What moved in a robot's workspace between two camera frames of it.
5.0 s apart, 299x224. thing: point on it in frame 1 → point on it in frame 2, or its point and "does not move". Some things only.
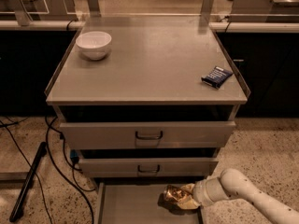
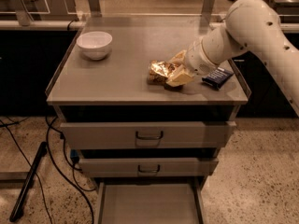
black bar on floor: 28,182 does not move
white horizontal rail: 212,26 does not move
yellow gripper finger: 188,188 → 179,59
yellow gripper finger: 189,203 → 180,77
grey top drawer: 145,134 does not move
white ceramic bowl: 94,45 does not move
